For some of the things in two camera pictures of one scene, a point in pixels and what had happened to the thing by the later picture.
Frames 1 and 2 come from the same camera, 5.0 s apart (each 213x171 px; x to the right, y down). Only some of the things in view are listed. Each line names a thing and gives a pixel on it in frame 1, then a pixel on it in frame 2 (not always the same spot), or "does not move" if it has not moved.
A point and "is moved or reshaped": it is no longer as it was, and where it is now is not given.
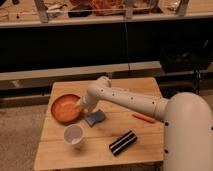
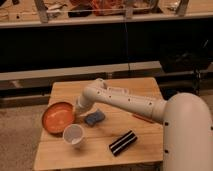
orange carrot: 141,117 does not move
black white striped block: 122,142 does not move
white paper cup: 74,134 does not move
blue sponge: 95,117 does not move
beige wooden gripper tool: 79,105 -> 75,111
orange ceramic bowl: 66,108 is moved or reshaped
